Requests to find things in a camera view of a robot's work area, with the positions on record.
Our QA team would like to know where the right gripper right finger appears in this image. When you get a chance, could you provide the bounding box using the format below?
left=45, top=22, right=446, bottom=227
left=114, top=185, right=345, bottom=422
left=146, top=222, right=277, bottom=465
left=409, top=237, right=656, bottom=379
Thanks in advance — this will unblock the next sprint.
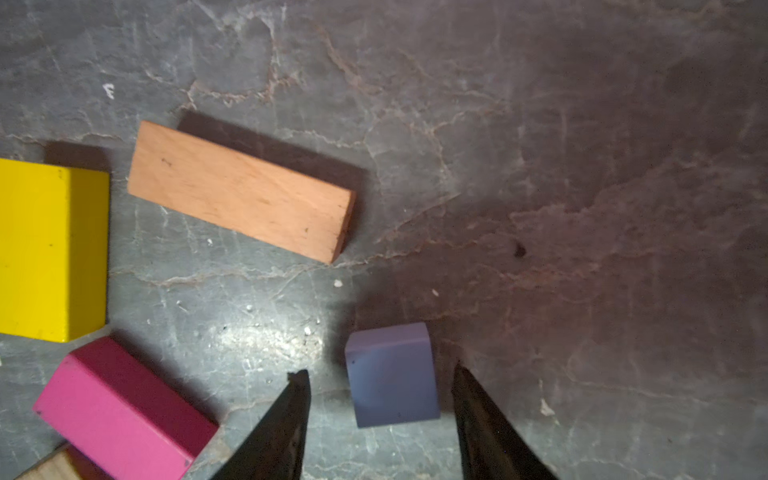
left=451, top=364, right=556, bottom=480

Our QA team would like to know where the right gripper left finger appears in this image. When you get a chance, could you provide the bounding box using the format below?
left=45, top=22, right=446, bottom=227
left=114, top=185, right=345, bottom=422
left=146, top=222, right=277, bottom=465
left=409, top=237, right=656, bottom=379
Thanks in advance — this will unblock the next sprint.
left=213, top=369, right=311, bottom=479

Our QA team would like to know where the blue cube cluster a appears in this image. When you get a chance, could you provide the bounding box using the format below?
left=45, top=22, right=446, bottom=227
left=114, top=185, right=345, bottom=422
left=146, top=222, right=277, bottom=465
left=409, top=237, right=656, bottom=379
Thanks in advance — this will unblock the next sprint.
left=344, top=322, right=440, bottom=428

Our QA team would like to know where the magenta block centre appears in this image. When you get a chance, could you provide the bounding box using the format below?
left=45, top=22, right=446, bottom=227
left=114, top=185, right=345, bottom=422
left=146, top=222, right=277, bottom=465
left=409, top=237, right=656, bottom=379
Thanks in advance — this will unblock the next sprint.
left=33, top=337, right=218, bottom=479

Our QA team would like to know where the dark wood block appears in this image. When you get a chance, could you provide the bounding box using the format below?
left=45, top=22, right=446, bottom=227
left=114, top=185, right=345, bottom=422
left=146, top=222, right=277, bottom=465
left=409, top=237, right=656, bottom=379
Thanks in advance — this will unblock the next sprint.
left=16, top=444, right=112, bottom=480

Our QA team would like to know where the tan block right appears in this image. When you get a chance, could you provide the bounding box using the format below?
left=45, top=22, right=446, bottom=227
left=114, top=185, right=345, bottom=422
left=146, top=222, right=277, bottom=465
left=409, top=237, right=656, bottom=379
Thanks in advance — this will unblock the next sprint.
left=127, top=121, right=356, bottom=264

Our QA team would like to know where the yellow upright block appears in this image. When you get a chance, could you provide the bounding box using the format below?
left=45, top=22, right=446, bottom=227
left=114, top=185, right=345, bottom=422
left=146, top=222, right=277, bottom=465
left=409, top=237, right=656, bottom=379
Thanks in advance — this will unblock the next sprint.
left=1, top=159, right=110, bottom=343

